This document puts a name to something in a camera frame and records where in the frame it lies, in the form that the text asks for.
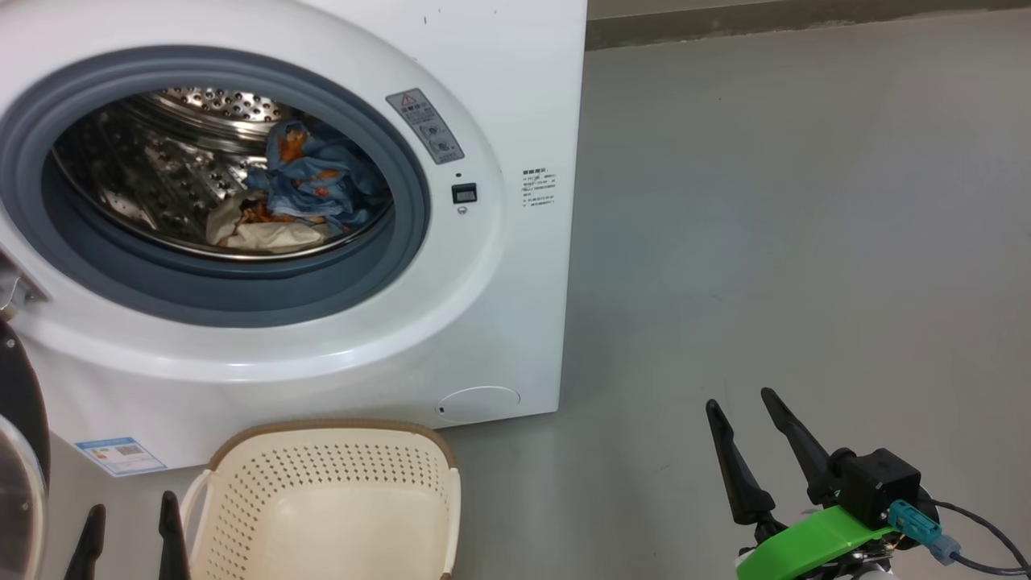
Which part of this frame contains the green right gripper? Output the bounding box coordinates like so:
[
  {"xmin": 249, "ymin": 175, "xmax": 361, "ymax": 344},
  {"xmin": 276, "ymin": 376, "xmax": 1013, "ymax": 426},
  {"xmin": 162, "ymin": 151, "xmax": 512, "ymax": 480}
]
[{"xmin": 706, "ymin": 387, "xmax": 895, "ymax": 580}]

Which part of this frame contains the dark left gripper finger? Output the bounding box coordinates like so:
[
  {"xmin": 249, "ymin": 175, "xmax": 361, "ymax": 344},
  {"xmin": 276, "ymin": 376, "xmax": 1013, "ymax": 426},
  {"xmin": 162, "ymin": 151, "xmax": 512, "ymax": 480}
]
[
  {"xmin": 63, "ymin": 504, "xmax": 107, "ymax": 580},
  {"xmin": 158, "ymin": 491, "xmax": 192, "ymax": 580}
]

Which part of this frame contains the black round glass washer door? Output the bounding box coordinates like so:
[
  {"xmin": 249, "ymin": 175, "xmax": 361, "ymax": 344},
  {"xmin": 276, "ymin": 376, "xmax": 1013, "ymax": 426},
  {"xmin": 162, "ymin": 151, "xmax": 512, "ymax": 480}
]
[{"xmin": 0, "ymin": 318, "xmax": 51, "ymax": 580}]

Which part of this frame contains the blue garment orange print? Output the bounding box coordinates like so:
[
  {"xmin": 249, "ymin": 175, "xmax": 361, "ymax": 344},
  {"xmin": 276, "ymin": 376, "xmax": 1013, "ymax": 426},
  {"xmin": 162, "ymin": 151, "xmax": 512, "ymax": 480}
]
[{"xmin": 246, "ymin": 119, "xmax": 391, "ymax": 234}]

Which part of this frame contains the grey rubber door gasket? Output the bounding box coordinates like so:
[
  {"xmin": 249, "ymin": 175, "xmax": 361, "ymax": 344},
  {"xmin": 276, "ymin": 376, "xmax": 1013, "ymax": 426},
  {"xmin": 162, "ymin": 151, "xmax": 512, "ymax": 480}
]
[{"xmin": 0, "ymin": 46, "xmax": 432, "ymax": 329}]

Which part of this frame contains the metal door hinge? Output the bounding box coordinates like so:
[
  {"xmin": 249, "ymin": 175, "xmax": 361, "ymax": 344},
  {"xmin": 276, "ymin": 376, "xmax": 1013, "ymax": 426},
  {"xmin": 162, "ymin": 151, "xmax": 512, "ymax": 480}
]
[{"xmin": 0, "ymin": 258, "xmax": 49, "ymax": 315}]

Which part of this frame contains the white front-load washing machine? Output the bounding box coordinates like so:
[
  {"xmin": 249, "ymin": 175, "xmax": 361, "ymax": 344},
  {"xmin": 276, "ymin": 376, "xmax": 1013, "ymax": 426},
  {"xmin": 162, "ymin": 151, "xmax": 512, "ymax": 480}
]
[{"xmin": 0, "ymin": 0, "xmax": 589, "ymax": 478}]

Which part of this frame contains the stainless steel washing machine drum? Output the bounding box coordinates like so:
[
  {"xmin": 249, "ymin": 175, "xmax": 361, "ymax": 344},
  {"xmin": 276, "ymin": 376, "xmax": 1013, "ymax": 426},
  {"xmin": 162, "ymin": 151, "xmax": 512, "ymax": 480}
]
[{"xmin": 50, "ymin": 87, "xmax": 395, "ymax": 263}]

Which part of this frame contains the blue energy label sticker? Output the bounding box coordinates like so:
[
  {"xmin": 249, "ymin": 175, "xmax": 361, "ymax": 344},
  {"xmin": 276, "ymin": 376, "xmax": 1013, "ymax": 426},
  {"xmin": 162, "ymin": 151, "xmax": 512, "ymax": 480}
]
[{"xmin": 75, "ymin": 436, "xmax": 168, "ymax": 478}]

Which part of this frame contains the cream perforated basket brown rim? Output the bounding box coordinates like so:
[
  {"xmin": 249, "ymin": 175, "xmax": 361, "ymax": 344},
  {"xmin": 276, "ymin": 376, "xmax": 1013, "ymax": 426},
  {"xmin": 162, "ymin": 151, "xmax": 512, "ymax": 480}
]
[{"xmin": 179, "ymin": 419, "xmax": 462, "ymax": 580}]

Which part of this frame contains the round white filter cover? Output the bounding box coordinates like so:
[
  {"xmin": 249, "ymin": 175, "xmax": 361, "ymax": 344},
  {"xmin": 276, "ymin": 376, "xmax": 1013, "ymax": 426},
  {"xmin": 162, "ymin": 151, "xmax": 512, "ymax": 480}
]
[{"xmin": 437, "ymin": 386, "xmax": 522, "ymax": 425}]

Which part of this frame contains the small printed text label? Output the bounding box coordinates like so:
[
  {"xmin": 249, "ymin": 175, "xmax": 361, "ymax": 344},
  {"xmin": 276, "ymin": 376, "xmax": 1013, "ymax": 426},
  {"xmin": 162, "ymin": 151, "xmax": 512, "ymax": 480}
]
[{"xmin": 521, "ymin": 168, "xmax": 558, "ymax": 209}]

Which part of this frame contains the grey warning sticker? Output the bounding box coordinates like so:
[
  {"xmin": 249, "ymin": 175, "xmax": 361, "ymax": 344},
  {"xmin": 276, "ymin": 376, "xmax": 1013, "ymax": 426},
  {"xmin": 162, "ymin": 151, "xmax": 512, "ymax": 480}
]
[{"xmin": 385, "ymin": 88, "xmax": 466, "ymax": 165}]

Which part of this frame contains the black cable teal plug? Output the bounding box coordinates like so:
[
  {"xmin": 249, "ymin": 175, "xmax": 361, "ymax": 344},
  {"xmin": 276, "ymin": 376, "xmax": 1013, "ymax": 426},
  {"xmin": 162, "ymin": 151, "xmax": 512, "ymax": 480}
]
[{"xmin": 886, "ymin": 498, "xmax": 1031, "ymax": 576}]

